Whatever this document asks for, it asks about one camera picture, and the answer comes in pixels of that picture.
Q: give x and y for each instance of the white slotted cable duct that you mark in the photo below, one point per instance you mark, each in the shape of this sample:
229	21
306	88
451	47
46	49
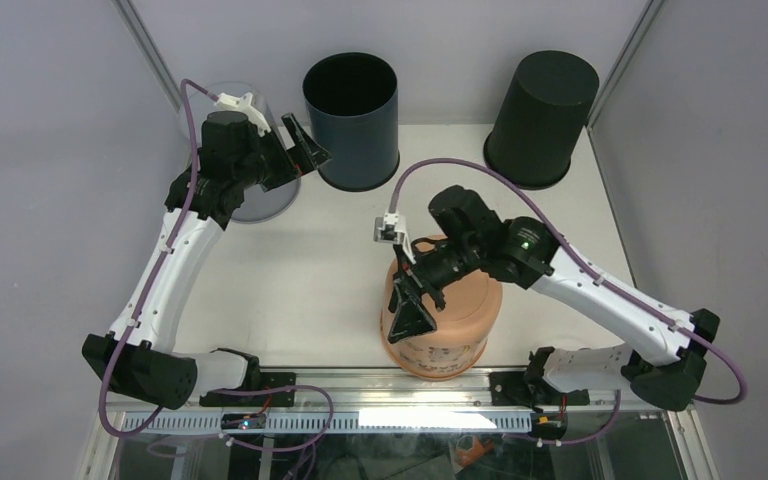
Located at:
367	420

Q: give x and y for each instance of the orange object below table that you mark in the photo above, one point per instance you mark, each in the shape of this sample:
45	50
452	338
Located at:
469	449

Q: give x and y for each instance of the black ribbed plastic bucket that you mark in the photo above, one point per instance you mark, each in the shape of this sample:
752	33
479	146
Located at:
540	119

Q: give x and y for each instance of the right aluminium frame post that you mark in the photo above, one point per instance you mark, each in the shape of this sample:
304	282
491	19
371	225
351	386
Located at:
632	44

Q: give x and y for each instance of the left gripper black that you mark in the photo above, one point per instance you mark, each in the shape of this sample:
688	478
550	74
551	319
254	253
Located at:
301	158

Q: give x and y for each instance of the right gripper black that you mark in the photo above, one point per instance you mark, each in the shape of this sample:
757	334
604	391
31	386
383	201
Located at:
411	317

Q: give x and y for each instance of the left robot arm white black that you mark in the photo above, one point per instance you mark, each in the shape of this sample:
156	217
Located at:
137	357

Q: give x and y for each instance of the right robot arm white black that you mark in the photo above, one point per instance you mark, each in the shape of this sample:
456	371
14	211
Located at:
661	355

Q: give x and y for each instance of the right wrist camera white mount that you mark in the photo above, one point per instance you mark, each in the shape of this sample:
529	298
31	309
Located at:
391	228

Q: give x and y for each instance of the left aluminium frame post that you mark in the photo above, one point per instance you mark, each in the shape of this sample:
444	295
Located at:
149	50

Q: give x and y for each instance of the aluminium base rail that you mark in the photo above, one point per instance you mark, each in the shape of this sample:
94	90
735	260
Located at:
355	388

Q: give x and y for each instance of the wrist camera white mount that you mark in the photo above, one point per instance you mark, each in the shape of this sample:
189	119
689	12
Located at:
245	105
391	228

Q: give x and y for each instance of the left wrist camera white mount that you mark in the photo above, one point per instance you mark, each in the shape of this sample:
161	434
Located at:
245	105

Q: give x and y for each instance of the orange plastic bucket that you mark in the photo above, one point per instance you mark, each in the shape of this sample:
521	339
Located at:
472	306

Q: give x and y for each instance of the grey plastic bucket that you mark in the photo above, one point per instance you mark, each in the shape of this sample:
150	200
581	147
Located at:
258	205

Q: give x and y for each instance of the dark blue plastic bucket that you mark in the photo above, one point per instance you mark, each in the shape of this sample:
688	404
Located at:
352	104

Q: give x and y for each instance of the aluminium frame post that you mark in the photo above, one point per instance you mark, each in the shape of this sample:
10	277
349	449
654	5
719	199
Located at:
149	50
632	44

